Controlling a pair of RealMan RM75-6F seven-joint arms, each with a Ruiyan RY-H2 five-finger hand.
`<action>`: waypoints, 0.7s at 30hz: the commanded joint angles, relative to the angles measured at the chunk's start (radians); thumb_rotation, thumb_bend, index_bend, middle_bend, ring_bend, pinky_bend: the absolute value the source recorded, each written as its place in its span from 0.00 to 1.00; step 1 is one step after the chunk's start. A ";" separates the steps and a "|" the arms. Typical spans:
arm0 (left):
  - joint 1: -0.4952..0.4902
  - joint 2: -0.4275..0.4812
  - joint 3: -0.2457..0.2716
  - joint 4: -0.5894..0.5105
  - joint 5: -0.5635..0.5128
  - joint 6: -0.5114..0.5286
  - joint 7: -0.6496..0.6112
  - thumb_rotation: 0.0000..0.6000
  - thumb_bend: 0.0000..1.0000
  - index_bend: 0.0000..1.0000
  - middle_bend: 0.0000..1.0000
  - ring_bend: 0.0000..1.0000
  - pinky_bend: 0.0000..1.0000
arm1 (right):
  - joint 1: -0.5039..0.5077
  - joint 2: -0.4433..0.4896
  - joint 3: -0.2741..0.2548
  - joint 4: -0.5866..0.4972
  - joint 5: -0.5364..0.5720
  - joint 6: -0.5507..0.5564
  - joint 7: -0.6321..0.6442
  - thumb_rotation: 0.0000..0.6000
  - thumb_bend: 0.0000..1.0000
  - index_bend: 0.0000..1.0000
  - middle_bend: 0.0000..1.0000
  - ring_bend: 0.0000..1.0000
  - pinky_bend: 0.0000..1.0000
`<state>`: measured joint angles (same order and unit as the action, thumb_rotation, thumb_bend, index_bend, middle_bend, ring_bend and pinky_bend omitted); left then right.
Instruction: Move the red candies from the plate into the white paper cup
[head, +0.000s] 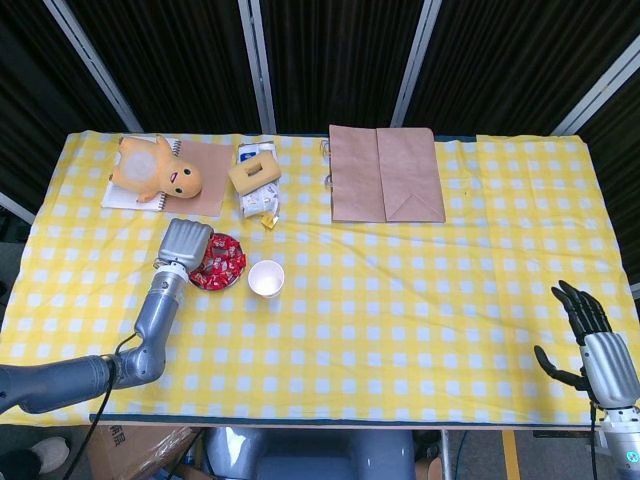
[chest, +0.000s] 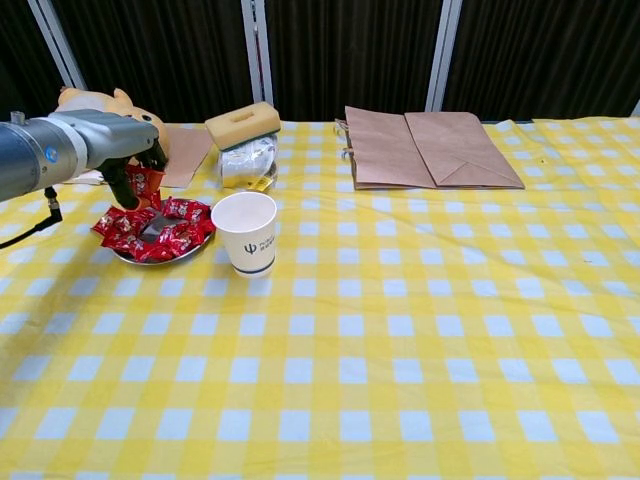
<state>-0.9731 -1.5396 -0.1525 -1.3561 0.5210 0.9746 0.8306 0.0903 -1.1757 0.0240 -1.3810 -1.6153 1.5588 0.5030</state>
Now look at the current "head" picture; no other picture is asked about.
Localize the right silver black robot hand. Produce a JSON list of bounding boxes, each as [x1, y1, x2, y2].
[[533, 279, 635, 411]]

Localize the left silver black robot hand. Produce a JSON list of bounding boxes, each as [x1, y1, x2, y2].
[[155, 217, 215, 275]]

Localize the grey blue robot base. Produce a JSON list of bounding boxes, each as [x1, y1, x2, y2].
[[202, 427, 416, 480]]

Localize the round metal plate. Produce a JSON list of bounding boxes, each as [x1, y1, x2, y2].
[[188, 232, 248, 293]]

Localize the white spiral notebook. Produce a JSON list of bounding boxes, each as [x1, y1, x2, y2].
[[100, 138, 182, 214]]

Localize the yellow plush toy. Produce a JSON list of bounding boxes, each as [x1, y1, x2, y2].
[[109, 134, 204, 204]]

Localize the white snack packet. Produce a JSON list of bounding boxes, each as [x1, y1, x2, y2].
[[236, 142, 281, 220]]

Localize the white paper cup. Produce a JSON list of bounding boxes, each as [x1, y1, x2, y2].
[[247, 259, 286, 300]]

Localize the yellow sponge with slot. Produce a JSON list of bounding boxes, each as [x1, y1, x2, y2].
[[228, 154, 282, 197]]

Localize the metal table leg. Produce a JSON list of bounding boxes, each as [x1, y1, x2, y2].
[[438, 428, 454, 480]]

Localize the yellow white checkered tablecloth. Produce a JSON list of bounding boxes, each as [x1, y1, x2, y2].
[[0, 130, 640, 429]]

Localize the black pleated curtain panel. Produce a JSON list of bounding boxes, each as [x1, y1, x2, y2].
[[67, 0, 265, 135], [0, 0, 129, 221], [403, 0, 640, 137], [259, 0, 427, 135], [574, 64, 640, 294]]

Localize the brown paper bag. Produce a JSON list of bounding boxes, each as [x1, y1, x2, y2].
[[319, 124, 447, 224]]

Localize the brown cardboard box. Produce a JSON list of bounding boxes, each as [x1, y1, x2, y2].
[[82, 424, 201, 480]]

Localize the table with dark edge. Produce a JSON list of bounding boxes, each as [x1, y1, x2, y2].
[[88, 412, 609, 432]]

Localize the white shoe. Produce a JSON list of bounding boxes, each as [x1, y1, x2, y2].
[[28, 435, 71, 475]]

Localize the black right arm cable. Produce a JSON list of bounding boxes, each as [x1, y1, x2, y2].
[[588, 399, 600, 480]]

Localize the thin blue cable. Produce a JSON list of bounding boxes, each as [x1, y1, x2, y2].
[[455, 429, 470, 480]]

